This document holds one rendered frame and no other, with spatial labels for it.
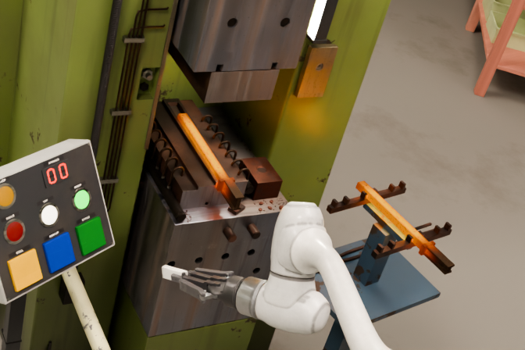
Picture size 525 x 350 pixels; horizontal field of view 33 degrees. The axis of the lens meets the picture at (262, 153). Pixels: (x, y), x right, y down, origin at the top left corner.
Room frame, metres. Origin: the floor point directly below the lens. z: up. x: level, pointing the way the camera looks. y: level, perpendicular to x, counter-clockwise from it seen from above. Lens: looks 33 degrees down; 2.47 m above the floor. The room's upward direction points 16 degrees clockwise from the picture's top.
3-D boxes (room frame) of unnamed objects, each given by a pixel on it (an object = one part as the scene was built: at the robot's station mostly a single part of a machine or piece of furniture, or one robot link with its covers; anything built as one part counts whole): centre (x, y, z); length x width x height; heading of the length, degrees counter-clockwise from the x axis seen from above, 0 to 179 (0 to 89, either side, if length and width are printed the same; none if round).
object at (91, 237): (1.65, 0.35, 1.01); 0.07 x 0.05 x 0.07; 151
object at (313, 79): (2.31, -0.08, 1.27); 0.09 x 0.02 x 0.17; 126
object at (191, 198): (2.19, 0.22, 0.96); 0.42 x 0.20 x 0.09; 36
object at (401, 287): (2.20, -0.42, 0.67); 0.40 x 0.30 x 0.02; 135
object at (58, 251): (1.56, 0.40, 1.01); 0.07 x 0.05 x 0.07; 151
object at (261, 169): (2.17, -0.01, 0.95); 0.12 x 0.09 x 0.07; 36
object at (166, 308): (2.23, 0.18, 0.69); 0.56 x 0.38 x 0.45; 36
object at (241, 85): (2.19, 0.22, 1.32); 0.42 x 0.20 x 0.10; 36
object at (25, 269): (1.48, 0.45, 1.01); 0.07 x 0.05 x 0.07; 151
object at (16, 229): (1.50, 0.48, 1.09); 0.05 x 0.03 x 0.04; 126
